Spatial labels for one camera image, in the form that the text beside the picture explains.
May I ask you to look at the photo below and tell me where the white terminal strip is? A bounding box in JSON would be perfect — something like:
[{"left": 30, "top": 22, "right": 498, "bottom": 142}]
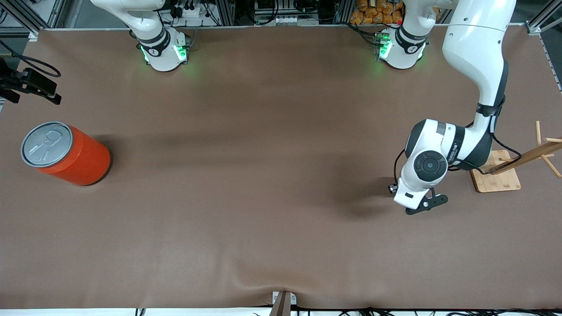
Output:
[{"left": 272, "top": 16, "right": 319, "bottom": 26}]

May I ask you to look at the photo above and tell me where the metal clamp bracket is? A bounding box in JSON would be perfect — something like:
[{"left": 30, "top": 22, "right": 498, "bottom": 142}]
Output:
[{"left": 272, "top": 291, "right": 297, "bottom": 306}]

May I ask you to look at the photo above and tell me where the orange snack bag pile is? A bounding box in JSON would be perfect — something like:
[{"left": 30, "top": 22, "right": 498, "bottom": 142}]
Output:
[{"left": 350, "top": 0, "right": 404, "bottom": 25}]

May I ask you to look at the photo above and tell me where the red can with grey lid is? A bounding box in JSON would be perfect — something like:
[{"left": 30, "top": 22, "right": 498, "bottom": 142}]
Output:
[{"left": 20, "top": 121, "right": 112, "bottom": 187}]

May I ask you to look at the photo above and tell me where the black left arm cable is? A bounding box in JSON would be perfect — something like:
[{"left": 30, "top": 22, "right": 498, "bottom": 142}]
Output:
[{"left": 388, "top": 94, "right": 523, "bottom": 196}]

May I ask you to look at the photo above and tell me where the wooden mug tree stand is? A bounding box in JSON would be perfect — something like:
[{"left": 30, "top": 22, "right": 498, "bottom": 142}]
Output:
[{"left": 470, "top": 121, "right": 562, "bottom": 194}]

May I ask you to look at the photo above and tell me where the aluminium frame profile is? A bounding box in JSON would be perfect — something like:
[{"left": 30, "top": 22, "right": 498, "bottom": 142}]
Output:
[
  {"left": 0, "top": 0, "right": 66, "bottom": 36},
  {"left": 215, "top": 0, "right": 235, "bottom": 26},
  {"left": 525, "top": 10, "right": 562, "bottom": 33},
  {"left": 332, "top": 0, "right": 354, "bottom": 25}
]

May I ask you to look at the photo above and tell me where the brown camera pole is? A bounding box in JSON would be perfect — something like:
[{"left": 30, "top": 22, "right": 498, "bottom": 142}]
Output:
[{"left": 269, "top": 292, "right": 291, "bottom": 316}]

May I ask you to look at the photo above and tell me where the white power strip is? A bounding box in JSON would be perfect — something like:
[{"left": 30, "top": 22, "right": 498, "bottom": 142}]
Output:
[{"left": 172, "top": 4, "right": 207, "bottom": 19}]

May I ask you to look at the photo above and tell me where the black base cable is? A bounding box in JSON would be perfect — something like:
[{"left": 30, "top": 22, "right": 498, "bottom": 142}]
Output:
[{"left": 347, "top": 21, "right": 383, "bottom": 45}]

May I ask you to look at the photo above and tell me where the brown table mat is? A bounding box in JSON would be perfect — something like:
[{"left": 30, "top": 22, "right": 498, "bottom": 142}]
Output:
[{"left": 0, "top": 25, "right": 562, "bottom": 310}]

